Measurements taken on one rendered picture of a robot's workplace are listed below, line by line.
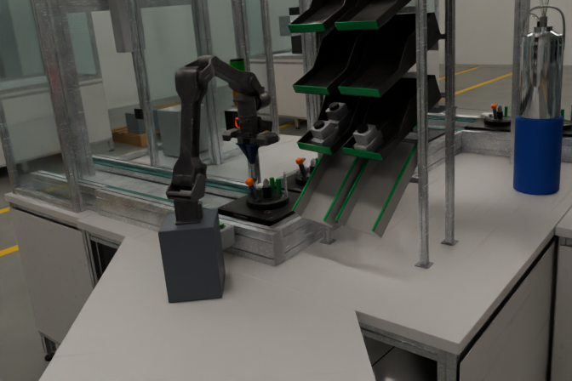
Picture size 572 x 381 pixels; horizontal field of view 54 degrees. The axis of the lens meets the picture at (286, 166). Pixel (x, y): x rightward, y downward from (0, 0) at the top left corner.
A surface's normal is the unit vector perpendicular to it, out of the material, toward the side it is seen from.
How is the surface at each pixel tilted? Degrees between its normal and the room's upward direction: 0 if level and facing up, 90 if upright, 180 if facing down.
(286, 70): 90
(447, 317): 0
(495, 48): 90
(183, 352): 0
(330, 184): 45
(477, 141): 90
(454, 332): 0
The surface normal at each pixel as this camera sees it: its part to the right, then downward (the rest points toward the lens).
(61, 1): 0.77, 0.11
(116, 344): -0.08, -0.96
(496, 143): -0.62, 0.26
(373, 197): -0.59, -0.51
